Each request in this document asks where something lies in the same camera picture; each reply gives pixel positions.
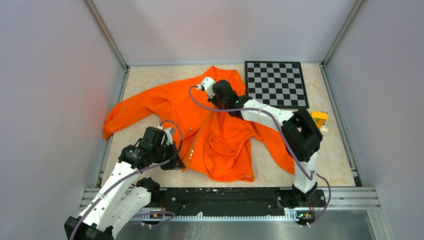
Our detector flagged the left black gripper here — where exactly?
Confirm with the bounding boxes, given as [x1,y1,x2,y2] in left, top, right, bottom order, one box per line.
[152,140,186,170]

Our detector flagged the orange zip jacket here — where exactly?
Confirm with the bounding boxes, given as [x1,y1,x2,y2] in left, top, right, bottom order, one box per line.
[103,66,295,182]

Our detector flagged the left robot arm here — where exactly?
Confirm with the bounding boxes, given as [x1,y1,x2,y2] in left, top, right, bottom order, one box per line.
[64,121,185,240]

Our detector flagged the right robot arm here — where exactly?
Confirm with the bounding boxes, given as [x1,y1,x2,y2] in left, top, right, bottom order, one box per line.
[199,77,323,209]

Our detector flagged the black white checkerboard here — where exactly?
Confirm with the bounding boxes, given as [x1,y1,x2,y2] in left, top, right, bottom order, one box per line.
[244,60,309,109]

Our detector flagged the yellow red toy blocks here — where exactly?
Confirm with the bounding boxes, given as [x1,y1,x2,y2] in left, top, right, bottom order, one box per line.
[310,111,328,132]

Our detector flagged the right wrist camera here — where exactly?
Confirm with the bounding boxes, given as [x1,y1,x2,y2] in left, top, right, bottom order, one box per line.
[196,76,216,99]

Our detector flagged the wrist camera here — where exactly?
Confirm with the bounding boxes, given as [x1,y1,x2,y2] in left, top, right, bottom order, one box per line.
[196,76,216,99]
[157,125,176,146]

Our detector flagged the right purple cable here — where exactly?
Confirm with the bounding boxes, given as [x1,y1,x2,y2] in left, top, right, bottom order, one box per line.
[188,85,332,228]

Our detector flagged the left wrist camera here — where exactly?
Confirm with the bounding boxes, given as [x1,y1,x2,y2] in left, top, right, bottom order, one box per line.
[157,125,176,146]

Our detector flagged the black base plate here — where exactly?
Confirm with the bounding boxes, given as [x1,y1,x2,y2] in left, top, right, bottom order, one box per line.
[148,187,326,217]

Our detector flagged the aluminium front rail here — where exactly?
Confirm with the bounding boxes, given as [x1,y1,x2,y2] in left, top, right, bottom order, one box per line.
[79,187,382,223]

